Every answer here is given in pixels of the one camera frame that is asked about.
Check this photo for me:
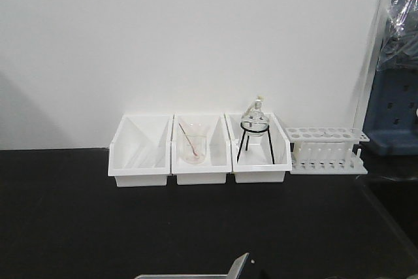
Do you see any white right storage bin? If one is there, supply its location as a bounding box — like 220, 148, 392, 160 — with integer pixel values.
225, 113, 292, 183

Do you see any clear plastic bag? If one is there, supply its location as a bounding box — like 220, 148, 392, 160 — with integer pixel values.
377, 0, 417, 71

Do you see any white test tube rack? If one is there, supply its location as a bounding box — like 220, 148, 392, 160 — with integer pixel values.
285, 127, 370, 175

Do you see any white storage bin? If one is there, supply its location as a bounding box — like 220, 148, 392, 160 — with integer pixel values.
225, 113, 292, 183
108, 114, 174, 188
171, 114, 232, 185

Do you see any black wire tripod stand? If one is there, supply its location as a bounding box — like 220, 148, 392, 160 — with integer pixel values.
236, 122, 275, 164

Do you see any silver metal tray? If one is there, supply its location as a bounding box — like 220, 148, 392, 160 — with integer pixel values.
135, 253, 249, 279

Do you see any glass alcohol lamp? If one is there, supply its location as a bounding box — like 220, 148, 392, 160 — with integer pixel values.
241, 96, 270, 136

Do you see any glass stirring rod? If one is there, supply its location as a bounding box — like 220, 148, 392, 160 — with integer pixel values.
178, 122, 199, 158

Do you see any grey pegboard drying rack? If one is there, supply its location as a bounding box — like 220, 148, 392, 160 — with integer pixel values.
363, 0, 417, 156

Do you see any glass beaker in bin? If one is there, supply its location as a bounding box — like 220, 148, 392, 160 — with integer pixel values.
178, 122, 208, 165

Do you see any white middle storage bin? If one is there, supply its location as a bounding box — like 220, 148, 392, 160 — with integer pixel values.
171, 114, 232, 185

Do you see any white left storage bin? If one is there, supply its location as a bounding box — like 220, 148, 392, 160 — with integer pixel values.
108, 114, 174, 188

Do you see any black lab sink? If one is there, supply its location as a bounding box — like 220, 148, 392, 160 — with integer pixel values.
355, 175, 417, 263

